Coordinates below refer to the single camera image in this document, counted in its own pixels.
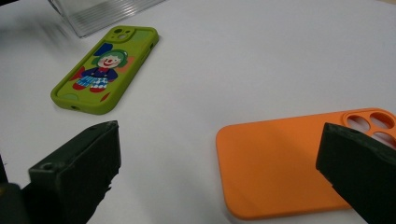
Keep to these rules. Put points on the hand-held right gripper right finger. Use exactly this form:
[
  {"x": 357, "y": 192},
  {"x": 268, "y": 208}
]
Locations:
[{"x": 361, "y": 168}]

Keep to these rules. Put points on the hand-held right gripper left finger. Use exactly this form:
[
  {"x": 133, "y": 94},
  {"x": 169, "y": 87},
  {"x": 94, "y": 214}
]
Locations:
[{"x": 74, "y": 174}]

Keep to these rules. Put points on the orange phone case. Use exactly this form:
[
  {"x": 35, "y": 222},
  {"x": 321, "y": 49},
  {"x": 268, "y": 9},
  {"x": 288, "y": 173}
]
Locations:
[{"x": 267, "y": 161}]

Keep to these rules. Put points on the green cartoon phone case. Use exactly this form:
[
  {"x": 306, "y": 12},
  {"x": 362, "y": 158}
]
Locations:
[{"x": 134, "y": 53}]

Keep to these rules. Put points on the clear ribbed acrylic rack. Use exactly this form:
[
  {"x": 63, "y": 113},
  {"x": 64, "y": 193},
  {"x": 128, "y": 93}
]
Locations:
[{"x": 93, "y": 15}]

